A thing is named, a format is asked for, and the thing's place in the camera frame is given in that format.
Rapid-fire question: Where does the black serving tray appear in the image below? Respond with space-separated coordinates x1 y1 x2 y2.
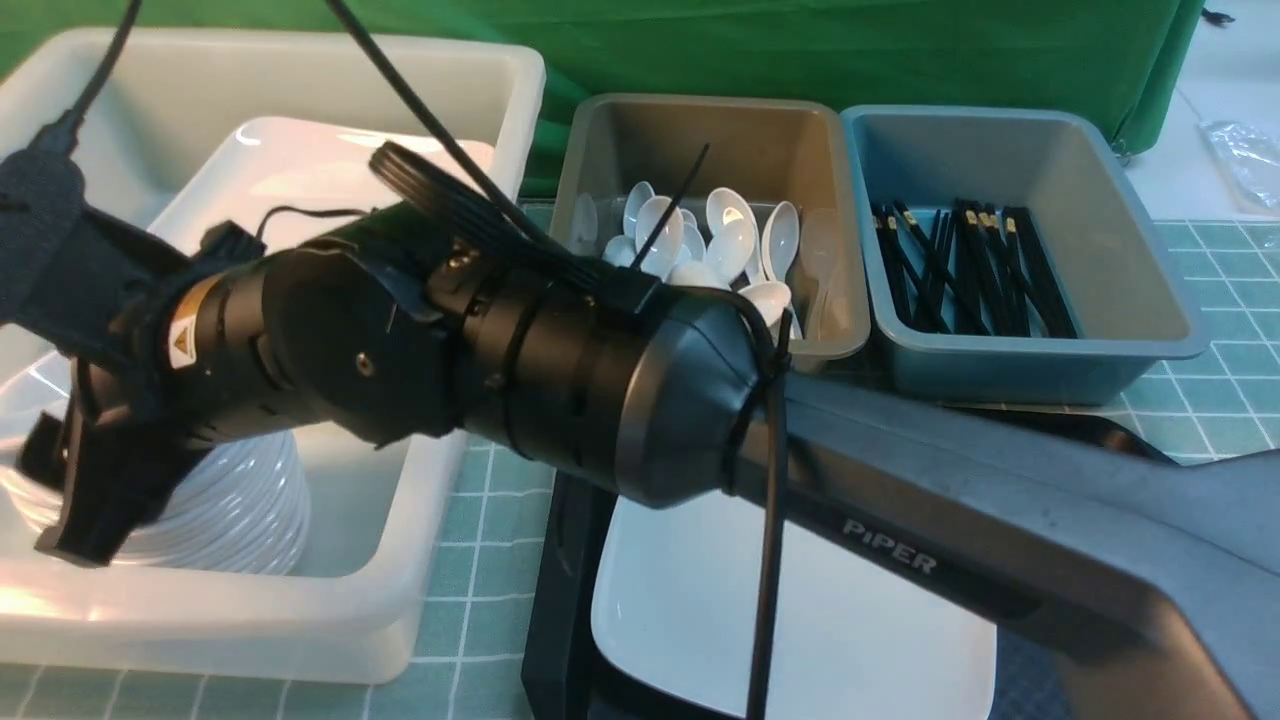
520 405 1176 719

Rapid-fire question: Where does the blue grey plastic bin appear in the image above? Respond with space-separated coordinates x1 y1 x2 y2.
840 105 1210 405

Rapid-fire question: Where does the olive brown plastic bin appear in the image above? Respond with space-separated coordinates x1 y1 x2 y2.
549 94 872 373

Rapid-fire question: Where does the clear plastic bag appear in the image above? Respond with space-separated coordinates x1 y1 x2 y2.
1199 120 1279 217

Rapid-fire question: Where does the large white plastic tub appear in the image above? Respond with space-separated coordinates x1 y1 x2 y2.
0 28 547 685

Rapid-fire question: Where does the stack of white square plates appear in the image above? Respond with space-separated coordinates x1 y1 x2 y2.
148 117 475 254

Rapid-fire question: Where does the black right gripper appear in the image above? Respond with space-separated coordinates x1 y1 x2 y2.
3 150 241 568

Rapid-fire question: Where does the white square rice plate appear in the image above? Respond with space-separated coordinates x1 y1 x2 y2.
591 495 997 719

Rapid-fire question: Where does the green checkered table mat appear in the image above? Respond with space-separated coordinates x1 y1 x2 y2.
3 222 1277 719

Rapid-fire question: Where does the stack of white small bowls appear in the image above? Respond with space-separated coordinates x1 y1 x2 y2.
1 352 311 575

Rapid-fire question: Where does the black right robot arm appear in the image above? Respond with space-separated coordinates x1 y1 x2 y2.
3 143 1277 719

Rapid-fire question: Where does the green cloth backdrop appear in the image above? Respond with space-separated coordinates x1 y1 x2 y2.
0 0 1204 199

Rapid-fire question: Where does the pile of black chopsticks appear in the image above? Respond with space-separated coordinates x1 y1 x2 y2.
870 199 1082 340

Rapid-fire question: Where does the pile of white spoons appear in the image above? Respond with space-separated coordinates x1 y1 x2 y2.
600 181 803 340

